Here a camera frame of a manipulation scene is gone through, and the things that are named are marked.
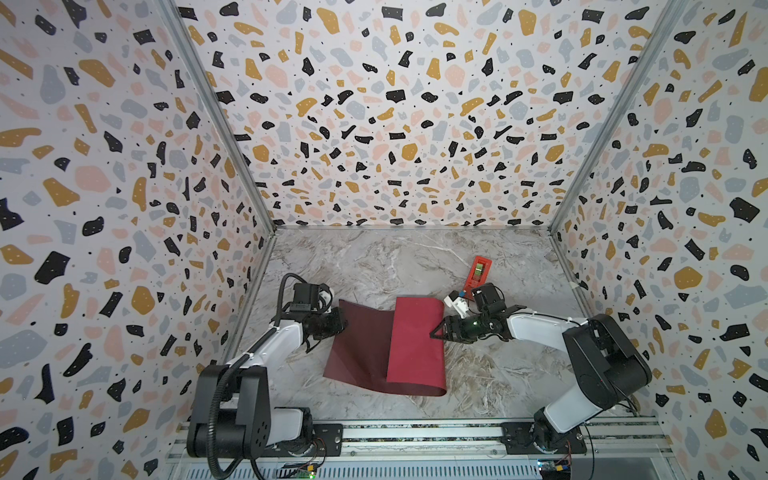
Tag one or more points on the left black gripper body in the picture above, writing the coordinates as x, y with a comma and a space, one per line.
325, 323

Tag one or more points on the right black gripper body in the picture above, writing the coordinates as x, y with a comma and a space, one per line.
454, 328

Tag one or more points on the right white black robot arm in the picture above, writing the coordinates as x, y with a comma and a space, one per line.
607, 367

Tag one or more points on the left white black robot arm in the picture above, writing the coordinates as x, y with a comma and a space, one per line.
233, 416

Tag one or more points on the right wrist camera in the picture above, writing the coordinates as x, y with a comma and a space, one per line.
458, 304

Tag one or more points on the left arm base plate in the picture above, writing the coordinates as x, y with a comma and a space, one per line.
323, 440

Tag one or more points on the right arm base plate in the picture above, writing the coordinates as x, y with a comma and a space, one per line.
530, 438

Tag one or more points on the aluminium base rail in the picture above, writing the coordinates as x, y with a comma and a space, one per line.
603, 448

